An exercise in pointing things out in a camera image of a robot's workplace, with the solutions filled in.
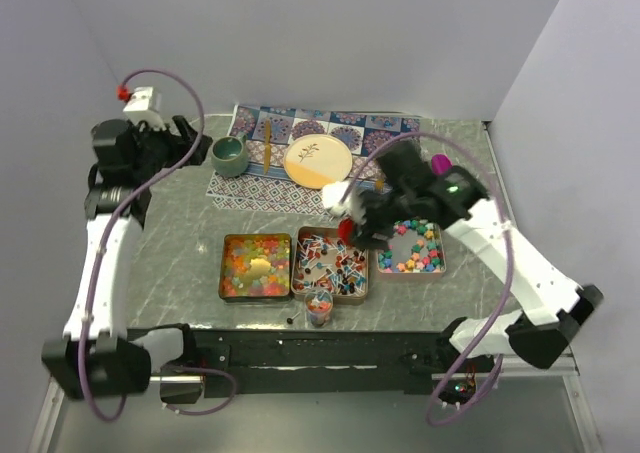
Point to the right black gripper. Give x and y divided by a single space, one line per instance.
368 230

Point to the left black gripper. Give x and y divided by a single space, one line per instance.
177 145

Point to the purple plastic scoop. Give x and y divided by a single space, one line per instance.
440 164

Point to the tin of pastel star candies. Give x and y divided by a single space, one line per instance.
415 248

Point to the red jar lid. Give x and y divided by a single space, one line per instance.
345 231

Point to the tin of lollipops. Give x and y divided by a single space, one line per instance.
323 261

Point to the gold tin of gummy stars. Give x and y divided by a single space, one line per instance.
256 268

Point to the clear glass jar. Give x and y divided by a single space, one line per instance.
318 307

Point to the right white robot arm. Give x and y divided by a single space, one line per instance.
469 214

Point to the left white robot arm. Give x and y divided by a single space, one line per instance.
94 354

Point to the green ceramic mug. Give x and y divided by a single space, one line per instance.
230 156

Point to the gold knife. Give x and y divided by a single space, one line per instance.
267 146

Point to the cream and orange plate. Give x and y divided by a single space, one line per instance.
316 160

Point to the stray dark lollipop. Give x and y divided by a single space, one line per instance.
290 320

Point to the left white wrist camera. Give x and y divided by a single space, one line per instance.
142 106

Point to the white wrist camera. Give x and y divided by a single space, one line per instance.
142 106
338 207

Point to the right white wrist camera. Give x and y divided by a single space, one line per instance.
338 207

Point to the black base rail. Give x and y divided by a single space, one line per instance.
320 361

